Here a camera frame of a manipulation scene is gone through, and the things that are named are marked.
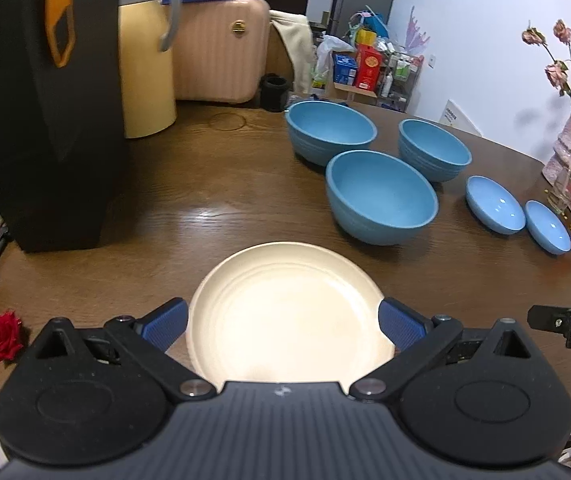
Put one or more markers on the large blue bowl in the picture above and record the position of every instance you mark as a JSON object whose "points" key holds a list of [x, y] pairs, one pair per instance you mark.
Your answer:
{"points": [[330, 125], [380, 195]]}

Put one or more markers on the red rose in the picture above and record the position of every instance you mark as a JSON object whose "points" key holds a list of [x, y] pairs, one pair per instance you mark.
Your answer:
{"points": [[4, 336]]}

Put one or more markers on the wooden chair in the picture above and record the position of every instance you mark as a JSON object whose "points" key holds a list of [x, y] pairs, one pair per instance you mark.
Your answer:
{"points": [[278, 57]]}

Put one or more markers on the blue packet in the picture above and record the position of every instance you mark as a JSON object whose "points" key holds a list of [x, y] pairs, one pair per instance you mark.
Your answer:
{"points": [[393, 105]]}

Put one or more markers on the white desk calendar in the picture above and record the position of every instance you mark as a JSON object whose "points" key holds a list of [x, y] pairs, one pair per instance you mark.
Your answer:
{"points": [[458, 120]]}

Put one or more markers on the colourful plastic bag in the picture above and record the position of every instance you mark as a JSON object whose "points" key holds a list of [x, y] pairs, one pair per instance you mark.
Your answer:
{"points": [[368, 22]]}

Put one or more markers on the pink ribbed suitcase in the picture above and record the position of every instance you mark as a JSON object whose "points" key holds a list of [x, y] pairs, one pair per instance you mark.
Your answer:
{"points": [[215, 50]]}

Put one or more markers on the beige cloth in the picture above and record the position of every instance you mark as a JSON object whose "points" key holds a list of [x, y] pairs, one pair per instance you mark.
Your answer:
{"points": [[295, 45]]}

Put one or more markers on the purple wall sticker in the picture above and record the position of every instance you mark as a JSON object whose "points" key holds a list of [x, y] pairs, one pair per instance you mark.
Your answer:
{"points": [[416, 32]]}

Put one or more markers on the red carton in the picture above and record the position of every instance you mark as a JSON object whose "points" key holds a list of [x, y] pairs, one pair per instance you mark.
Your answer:
{"points": [[368, 67]]}

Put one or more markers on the black cylindrical holder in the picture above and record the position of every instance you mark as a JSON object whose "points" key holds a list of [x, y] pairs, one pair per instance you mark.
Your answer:
{"points": [[274, 92]]}

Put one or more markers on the medium blue bowl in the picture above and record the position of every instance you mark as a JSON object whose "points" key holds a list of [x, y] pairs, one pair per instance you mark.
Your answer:
{"points": [[433, 145]]}

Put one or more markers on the small blue dish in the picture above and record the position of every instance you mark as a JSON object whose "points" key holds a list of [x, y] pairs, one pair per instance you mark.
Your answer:
{"points": [[548, 225], [495, 205]]}

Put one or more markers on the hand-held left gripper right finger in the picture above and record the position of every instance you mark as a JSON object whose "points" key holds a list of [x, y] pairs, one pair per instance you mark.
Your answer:
{"points": [[401, 327]]}

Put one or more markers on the white plastic bag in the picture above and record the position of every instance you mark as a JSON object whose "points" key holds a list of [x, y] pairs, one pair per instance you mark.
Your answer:
{"points": [[325, 57]]}

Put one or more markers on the blue carton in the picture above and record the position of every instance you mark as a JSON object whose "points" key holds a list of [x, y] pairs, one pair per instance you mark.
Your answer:
{"points": [[344, 69]]}

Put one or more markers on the cream round plate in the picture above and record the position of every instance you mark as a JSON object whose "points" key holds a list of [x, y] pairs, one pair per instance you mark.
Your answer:
{"points": [[285, 310]]}

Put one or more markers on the white bottle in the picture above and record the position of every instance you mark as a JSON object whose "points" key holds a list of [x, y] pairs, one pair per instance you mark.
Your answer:
{"points": [[387, 86]]}

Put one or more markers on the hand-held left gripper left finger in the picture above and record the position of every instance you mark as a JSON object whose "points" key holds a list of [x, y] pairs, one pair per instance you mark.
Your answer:
{"points": [[168, 321]]}

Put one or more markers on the clear drinking glass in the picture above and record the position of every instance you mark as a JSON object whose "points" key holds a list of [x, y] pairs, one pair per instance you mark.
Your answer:
{"points": [[561, 195]]}

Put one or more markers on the cardboard box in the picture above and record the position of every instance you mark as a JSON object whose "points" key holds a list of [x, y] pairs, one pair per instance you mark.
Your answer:
{"points": [[350, 94]]}

